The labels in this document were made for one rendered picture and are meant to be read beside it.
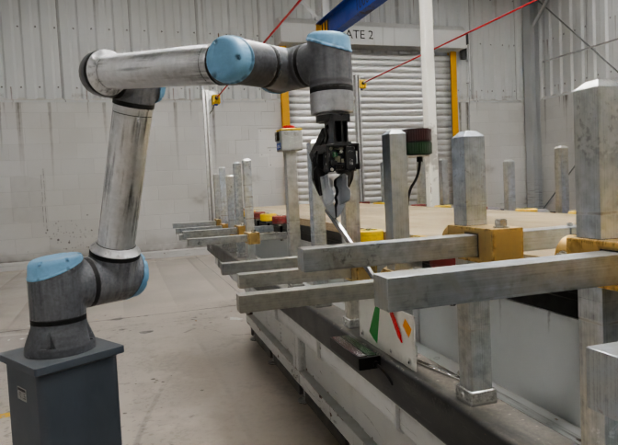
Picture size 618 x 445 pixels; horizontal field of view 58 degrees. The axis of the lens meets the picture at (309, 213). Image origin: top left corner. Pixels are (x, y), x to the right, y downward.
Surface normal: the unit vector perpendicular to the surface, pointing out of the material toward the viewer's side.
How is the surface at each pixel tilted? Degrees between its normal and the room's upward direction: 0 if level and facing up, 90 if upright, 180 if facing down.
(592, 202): 90
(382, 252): 90
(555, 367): 90
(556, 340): 90
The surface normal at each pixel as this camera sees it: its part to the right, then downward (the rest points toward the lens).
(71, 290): 0.77, 0.00
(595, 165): -0.95, 0.06
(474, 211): 0.29, 0.04
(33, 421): -0.66, 0.07
